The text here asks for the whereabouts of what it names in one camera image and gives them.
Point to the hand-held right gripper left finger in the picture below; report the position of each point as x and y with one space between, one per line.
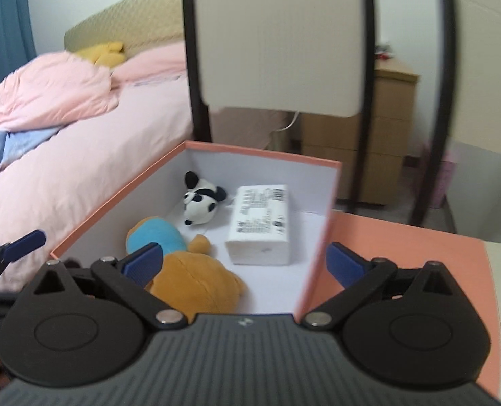
142 264

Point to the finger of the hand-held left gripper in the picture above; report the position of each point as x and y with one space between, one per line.
22 244

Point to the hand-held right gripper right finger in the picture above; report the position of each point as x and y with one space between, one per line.
347 268

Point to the orange cardboard box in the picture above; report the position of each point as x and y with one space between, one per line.
314 237

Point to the orange and blue plush toy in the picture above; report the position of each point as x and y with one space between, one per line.
199 279

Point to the panda plush toy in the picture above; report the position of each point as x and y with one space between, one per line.
199 207

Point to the white tissue pack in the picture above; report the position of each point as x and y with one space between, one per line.
261 228

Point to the orange printed box lid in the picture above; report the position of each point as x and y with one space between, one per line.
402 241

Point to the blue patterned blanket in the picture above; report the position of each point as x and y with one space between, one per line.
14 148

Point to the bed with pink sheet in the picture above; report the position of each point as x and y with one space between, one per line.
107 165

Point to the pink tissue box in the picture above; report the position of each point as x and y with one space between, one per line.
442 177

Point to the wooden nightstand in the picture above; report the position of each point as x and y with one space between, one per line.
381 135

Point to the pink blanket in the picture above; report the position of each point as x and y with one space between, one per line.
47 93

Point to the pink pillow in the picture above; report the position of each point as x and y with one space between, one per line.
153 65

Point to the yellow plush toy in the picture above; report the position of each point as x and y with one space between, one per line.
104 53

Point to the pile of small items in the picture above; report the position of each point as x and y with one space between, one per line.
383 50

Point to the beige quilted headboard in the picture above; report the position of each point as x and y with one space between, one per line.
128 17

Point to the beige chair with black frame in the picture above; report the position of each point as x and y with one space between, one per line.
487 72
276 38

